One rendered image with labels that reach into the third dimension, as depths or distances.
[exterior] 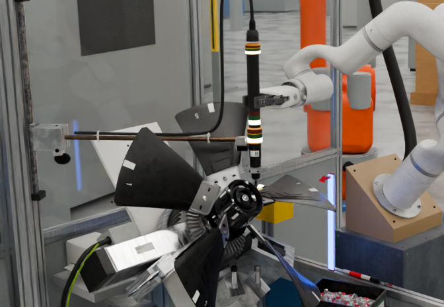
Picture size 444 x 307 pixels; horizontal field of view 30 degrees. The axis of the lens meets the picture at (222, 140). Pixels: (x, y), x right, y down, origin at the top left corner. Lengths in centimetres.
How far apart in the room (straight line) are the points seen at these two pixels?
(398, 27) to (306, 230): 162
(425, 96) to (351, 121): 423
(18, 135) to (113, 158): 29
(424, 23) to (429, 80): 815
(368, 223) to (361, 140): 344
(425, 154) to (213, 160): 72
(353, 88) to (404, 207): 337
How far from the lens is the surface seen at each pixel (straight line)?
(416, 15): 237
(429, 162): 275
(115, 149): 255
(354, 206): 291
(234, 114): 250
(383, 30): 238
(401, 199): 286
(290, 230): 369
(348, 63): 243
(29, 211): 260
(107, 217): 297
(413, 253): 282
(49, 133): 251
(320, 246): 388
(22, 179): 258
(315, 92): 250
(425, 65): 1051
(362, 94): 621
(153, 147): 226
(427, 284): 293
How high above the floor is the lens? 189
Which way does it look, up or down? 13 degrees down
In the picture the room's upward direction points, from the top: 2 degrees counter-clockwise
